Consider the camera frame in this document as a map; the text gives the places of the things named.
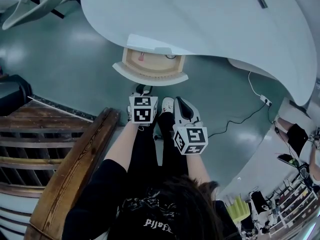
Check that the white storage shelf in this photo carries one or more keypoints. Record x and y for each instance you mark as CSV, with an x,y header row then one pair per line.
x,y
295,209

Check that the person's white shoe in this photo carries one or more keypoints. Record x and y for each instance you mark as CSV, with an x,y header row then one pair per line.
x,y
167,105

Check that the small red brush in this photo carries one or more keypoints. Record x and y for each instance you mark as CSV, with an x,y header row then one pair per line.
x,y
141,57

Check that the grey chair with black legs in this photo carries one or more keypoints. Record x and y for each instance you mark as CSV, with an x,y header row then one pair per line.
x,y
30,11

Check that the person's black shirt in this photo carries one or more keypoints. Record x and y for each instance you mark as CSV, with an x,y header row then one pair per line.
x,y
100,204

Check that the person's right forearm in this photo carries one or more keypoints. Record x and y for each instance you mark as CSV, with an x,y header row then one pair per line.
x,y
197,166

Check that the person's left forearm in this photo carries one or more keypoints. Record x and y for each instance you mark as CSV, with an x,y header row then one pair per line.
x,y
120,144

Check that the wooden bench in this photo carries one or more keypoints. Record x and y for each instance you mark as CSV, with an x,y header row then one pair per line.
x,y
32,144

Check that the lime green ribbed object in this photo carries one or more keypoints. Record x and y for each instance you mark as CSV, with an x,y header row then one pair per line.
x,y
237,209

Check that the white power strip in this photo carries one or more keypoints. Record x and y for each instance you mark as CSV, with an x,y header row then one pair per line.
x,y
265,100

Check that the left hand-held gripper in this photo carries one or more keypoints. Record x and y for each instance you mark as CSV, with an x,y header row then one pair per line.
x,y
142,110

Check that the white curved desk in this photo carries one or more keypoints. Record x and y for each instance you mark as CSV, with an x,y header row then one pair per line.
x,y
200,21

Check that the person's black trousers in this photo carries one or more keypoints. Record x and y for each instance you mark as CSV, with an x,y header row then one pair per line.
x,y
147,154

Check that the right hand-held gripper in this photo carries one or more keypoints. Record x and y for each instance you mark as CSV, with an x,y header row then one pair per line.
x,y
193,140

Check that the large white wooden drawer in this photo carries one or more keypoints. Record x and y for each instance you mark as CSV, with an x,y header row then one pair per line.
x,y
152,65

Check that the dark padded seat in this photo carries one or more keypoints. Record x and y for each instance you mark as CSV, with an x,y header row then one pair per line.
x,y
12,94

